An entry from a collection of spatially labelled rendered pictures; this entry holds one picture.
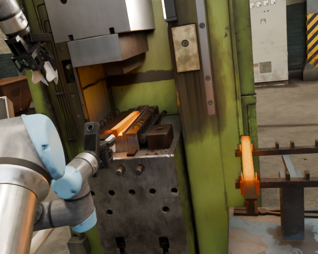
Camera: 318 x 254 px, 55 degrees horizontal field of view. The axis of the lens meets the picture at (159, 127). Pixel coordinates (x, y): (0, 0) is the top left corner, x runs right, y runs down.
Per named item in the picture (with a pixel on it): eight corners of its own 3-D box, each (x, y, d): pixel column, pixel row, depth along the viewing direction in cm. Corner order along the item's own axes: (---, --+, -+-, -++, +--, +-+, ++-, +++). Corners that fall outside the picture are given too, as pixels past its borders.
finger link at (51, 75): (51, 92, 100) (34, 70, 94) (57, 81, 104) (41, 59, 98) (59, 90, 99) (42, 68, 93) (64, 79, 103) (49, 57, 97)
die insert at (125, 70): (124, 73, 121) (121, 58, 120) (107, 76, 123) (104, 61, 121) (142, 64, 149) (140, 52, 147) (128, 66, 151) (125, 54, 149)
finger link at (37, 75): (35, 93, 101) (23, 70, 94) (42, 82, 105) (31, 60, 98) (44, 93, 100) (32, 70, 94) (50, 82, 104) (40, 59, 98)
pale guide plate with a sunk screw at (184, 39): (200, 69, 117) (194, 23, 112) (176, 72, 119) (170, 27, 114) (200, 68, 119) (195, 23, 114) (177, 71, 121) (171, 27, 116)
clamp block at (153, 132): (169, 148, 117) (167, 132, 115) (148, 150, 119) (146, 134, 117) (174, 137, 128) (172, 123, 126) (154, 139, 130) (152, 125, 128)
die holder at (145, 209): (189, 254, 124) (173, 154, 111) (102, 253, 133) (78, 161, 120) (198, 186, 176) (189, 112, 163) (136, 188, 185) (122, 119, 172)
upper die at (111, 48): (122, 60, 109) (117, 33, 107) (72, 67, 114) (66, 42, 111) (149, 50, 148) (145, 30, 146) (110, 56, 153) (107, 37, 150)
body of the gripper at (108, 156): (95, 162, 106) (80, 178, 95) (89, 139, 104) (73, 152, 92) (115, 161, 104) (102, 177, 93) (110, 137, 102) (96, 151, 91)
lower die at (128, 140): (140, 150, 120) (136, 130, 117) (93, 153, 124) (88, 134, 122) (160, 119, 159) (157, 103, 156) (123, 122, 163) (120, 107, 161)
